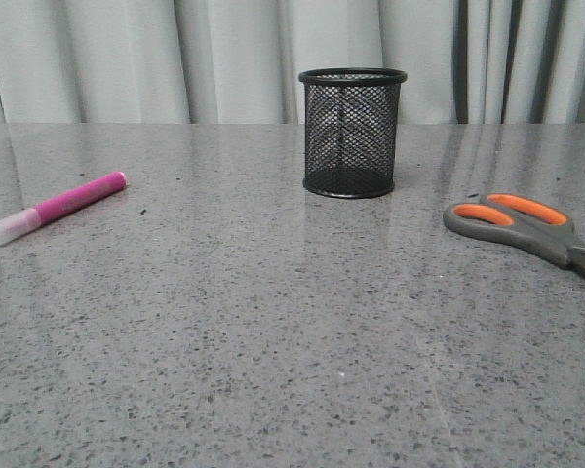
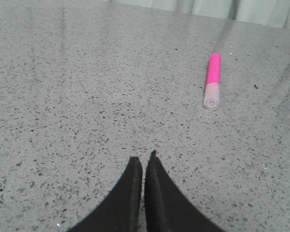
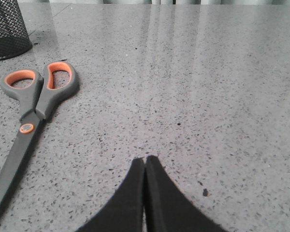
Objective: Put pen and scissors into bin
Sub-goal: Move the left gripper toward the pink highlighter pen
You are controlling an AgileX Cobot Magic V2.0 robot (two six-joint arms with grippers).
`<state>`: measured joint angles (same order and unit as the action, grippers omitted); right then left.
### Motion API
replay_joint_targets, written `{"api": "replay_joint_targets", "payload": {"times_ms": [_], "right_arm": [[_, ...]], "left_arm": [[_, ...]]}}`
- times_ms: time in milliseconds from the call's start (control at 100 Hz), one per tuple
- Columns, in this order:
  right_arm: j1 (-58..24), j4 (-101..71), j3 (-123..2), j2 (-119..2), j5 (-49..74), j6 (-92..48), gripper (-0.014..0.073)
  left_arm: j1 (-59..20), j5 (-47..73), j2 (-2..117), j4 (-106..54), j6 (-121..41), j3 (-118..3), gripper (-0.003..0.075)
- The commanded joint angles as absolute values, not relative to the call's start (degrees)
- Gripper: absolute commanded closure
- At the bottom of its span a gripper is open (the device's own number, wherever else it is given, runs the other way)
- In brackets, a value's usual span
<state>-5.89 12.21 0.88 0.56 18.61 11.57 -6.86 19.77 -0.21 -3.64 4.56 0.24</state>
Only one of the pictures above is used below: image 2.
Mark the pink highlighter pen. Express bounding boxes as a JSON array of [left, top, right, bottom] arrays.
[[203, 54, 221, 111]]

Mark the grey curtain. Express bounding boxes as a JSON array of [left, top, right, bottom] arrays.
[[116, 0, 290, 29]]

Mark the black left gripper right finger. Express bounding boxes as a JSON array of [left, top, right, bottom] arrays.
[[145, 150, 222, 232]]

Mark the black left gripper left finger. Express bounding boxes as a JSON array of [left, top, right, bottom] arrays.
[[69, 157, 142, 232]]

